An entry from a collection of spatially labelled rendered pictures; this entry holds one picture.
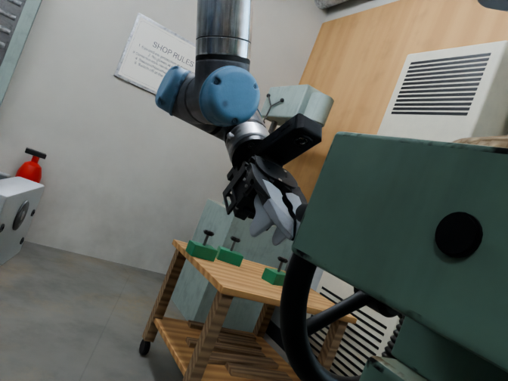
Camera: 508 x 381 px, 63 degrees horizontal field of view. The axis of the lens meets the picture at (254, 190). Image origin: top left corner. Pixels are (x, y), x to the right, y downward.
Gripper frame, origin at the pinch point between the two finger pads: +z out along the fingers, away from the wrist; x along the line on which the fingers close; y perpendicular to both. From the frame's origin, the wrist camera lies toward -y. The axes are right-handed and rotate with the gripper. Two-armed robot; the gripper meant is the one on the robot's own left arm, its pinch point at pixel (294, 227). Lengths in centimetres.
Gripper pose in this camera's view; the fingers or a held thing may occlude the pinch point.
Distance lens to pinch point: 49.4
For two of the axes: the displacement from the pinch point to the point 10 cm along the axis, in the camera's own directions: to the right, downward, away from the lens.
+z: 1.9, 5.8, -7.9
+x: -8.1, -3.7, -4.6
